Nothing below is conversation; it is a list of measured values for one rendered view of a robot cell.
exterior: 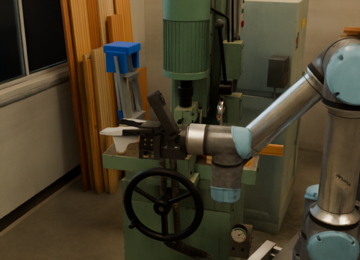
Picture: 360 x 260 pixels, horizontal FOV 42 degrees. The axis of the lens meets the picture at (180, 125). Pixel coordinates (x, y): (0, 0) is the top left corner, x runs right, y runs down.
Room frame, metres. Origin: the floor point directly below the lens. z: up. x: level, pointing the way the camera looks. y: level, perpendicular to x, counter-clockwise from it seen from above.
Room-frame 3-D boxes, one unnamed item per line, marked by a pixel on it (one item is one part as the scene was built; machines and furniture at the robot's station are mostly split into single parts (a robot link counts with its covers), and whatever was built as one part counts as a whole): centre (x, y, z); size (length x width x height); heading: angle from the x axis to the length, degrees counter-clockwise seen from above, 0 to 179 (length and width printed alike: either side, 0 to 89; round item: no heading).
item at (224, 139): (1.05, -0.12, 1.21); 0.11 x 0.08 x 0.09; 79
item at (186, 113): (1.80, -0.03, 1.03); 0.14 x 0.07 x 0.09; 167
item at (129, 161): (1.68, 0.00, 0.87); 0.61 x 0.30 x 0.06; 77
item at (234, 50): (1.95, -0.22, 1.23); 0.09 x 0.08 x 0.15; 167
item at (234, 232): (1.52, -0.23, 0.65); 0.06 x 0.04 x 0.08; 77
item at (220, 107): (1.88, -0.17, 1.02); 0.12 x 0.03 x 0.12; 167
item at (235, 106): (1.92, -0.22, 1.02); 0.09 x 0.07 x 0.12; 77
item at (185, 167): (1.59, 0.02, 0.92); 0.15 x 0.13 x 0.09; 77
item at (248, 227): (1.58, -0.24, 0.58); 0.12 x 0.08 x 0.08; 167
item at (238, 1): (2.06, -0.23, 1.40); 0.10 x 0.06 x 0.16; 167
